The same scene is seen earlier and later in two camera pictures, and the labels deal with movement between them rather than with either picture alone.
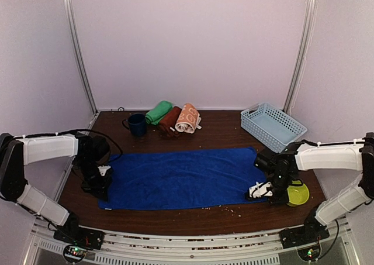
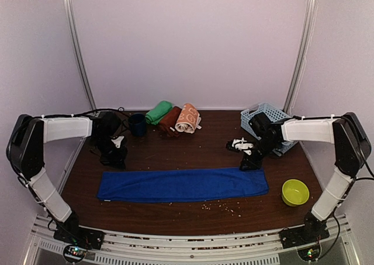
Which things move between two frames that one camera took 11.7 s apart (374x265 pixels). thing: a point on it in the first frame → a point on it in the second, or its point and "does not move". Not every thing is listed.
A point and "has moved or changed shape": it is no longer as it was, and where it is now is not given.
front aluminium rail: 258,249 does not move
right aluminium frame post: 302,54 does not move
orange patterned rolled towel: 189,119 does not move
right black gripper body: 281,182 → 258,162
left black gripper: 99,190 → 117,162
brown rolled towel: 169,123 does not move
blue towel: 183,178 has moved or changed shape
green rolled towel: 155,116 does not move
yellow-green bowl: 298,195 does not move
